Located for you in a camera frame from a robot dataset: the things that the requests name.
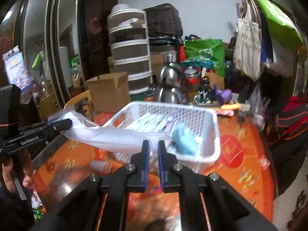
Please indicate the green shopping bag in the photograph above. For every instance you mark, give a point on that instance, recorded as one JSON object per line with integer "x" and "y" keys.
{"x": 208, "y": 53}

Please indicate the person's left hand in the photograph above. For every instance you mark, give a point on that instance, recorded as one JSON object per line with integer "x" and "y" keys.
{"x": 7, "y": 174}

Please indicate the stainless steel gourd kettle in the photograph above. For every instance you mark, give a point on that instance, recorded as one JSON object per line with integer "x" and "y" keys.
{"x": 171, "y": 82}

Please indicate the light blue mask pack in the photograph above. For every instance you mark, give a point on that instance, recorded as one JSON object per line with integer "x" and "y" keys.
{"x": 184, "y": 141}

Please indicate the red black striped jacket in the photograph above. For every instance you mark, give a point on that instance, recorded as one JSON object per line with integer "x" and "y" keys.
{"x": 288, "y": 130}

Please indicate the lime green hanging bag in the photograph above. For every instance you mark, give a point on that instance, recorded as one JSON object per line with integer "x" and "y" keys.
{"x": 280, "y": 26}

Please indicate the open cardboard box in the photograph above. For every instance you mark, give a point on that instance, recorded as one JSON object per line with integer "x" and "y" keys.
{"x": 109, "y": 92}

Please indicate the dark glass door cabinet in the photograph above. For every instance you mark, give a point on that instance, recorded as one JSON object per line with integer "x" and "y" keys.
{"x": 62, "y": 44}

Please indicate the black garbage bag bundle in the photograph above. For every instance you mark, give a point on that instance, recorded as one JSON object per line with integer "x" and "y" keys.
{"x": 164, "y": 21}

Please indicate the yellow wooden chair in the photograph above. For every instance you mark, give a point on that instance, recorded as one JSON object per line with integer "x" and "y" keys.
{"x": 82, "y": 104}

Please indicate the stacked mesh food cover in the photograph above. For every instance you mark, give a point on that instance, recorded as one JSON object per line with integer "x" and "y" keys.
{"x": 129, "y": 39}

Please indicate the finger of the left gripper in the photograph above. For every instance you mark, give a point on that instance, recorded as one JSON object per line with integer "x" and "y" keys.
{"x": 58, "y": 126}

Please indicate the beige canvas tote bag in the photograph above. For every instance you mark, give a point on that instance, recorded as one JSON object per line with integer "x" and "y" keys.
{"x": 247, "y": 51}

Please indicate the clear plastic bag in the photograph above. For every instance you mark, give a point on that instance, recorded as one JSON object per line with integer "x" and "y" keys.
{"x": 107, "y": 138}

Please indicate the white perforated plastic basket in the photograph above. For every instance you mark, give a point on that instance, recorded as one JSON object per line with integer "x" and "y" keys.
{"x": 202, "y": 121}

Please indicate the white printed plastic package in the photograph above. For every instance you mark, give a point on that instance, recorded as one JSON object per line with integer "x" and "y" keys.
{"x": 149, "y": 123}

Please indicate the red floral tablecloth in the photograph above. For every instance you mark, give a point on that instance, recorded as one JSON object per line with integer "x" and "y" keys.
{"x": 243, "y": 164}

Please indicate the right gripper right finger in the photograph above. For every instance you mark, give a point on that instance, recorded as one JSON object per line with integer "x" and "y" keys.
{"x": 207, "y": 202}

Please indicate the pink towel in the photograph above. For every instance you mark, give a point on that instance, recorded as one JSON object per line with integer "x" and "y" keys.
{"x": 100, "y": 166}

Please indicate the purple tissue pack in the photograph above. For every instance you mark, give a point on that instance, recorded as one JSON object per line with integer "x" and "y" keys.
{"x": 169, "y": 126}

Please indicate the purple plastic cup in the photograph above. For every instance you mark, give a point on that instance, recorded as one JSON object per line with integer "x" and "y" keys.
{"x": 222, "y": 96}

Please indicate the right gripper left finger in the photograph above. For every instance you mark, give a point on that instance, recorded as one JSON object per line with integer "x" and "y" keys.
{"x": 100, "y": 202}

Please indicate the white blue hanging bag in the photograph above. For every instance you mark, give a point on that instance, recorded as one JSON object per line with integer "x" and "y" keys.
{"x": 275, "y": 57}

